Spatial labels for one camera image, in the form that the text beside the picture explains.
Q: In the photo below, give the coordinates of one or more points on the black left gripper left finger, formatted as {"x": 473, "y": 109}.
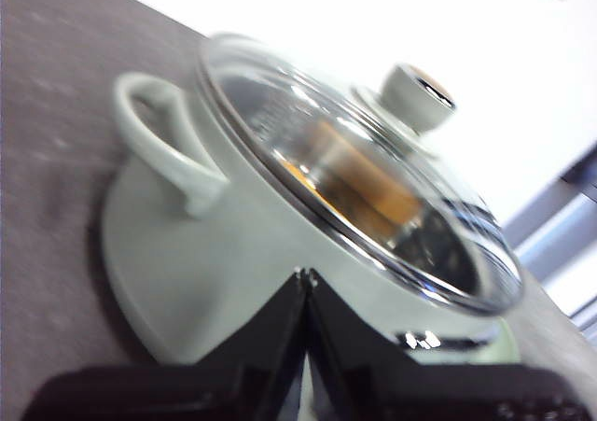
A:
{"x": 224, "y": 383}

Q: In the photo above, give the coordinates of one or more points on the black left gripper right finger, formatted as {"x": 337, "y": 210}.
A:
{"x": 396, "y": 388}

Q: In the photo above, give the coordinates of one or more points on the yellow corn cob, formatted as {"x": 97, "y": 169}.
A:
{"x": 364, "y": 178}

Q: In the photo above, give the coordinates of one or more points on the glass lid with green knob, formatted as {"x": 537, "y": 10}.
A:
{"x": 415, "y": 99}

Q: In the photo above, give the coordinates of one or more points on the pale green electric steamer pot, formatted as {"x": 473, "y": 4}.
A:
{"x": 210, "y": 262}

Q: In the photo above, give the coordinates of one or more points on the grey background furniture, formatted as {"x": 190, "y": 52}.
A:
{"x": 559, "y": 234}

